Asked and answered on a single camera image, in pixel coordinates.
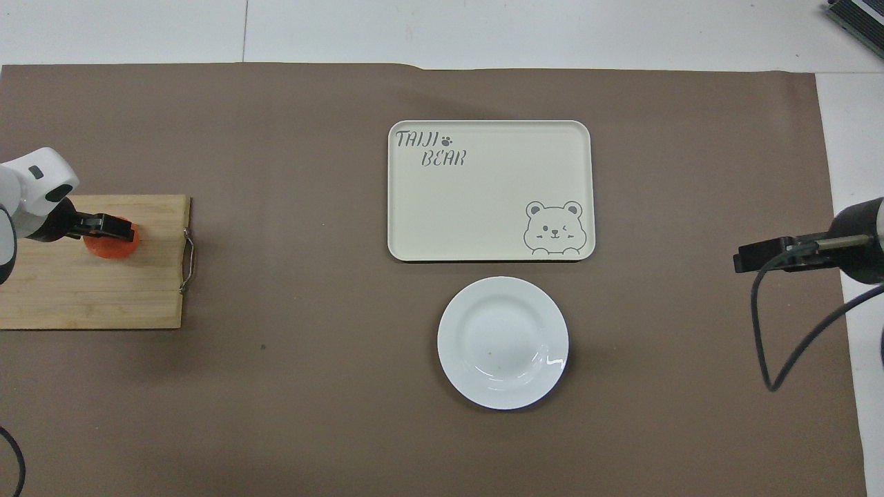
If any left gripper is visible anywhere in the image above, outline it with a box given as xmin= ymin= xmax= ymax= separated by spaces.
xmin=29 ymin=198 xmax=90 ymax=243

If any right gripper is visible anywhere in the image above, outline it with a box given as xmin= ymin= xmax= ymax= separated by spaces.
xmin=780 ymin=197 xmax=884 ymax=284

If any orange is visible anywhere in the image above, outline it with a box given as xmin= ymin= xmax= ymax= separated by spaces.
xmin=82 ymin=217 xmax=141 ymax=262

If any white round plate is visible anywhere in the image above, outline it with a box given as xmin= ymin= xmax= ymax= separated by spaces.
xmin=436 ymin=275 xmax=570 ymax=411

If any wooden cutting board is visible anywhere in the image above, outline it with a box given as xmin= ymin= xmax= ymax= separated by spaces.
xmin=0 ymin=194 xmax=196 ymax=331

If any dark grey ribbed device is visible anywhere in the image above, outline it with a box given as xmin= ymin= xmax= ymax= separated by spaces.
xmin=826 ymin=0 xmax=884 ymax=40

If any cream tray with bear print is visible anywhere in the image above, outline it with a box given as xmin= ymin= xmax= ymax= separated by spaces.
xmin=387 ymin=119 xmax=596 ymax=263

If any black cable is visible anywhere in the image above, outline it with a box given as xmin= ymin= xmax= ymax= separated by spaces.
xmin=0 ymin=425 xmax=28 ymax=497
xmin=750 ymin=245 xmax=884 ymax=393

